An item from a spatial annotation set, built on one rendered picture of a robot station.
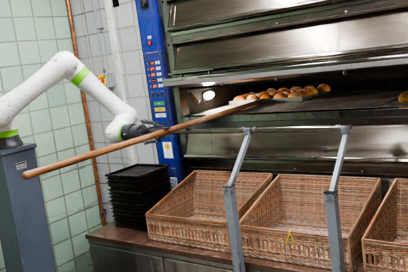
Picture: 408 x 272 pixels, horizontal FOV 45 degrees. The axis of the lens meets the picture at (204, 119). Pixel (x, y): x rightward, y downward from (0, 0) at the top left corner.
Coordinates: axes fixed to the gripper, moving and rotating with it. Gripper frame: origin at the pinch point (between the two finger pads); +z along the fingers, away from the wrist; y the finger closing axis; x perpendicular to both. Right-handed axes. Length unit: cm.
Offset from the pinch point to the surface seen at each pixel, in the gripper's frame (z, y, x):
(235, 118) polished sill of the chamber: 8, 3, -53
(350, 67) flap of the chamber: 83, -20, -38
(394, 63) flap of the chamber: 102, -20, -38
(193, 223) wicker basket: 7.0, 48.2, -4.3
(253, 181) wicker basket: 18, 38, -49
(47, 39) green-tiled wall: -122, -59, -32
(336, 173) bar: 87, 18, -1
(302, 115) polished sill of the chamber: 50, 3, -53
